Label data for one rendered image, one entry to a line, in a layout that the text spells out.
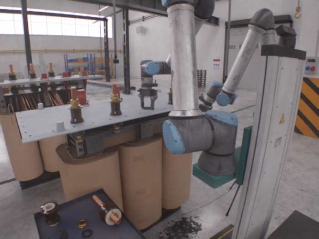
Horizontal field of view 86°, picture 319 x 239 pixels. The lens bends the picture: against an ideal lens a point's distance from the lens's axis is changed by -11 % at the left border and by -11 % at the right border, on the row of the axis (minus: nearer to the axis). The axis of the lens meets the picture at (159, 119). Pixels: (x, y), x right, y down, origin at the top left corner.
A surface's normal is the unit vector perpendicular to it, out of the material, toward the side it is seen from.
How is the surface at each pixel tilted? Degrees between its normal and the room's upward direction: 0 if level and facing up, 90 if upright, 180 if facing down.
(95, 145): 90
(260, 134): 90
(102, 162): 90
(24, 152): 90
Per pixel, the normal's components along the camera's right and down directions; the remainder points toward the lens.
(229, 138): 0.31, 0.26
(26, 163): 0.66, 0.21
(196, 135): 0.35, 0.05
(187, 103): 0.04, 0.12
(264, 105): -0.84, 0.15
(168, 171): -0.22, 0.27
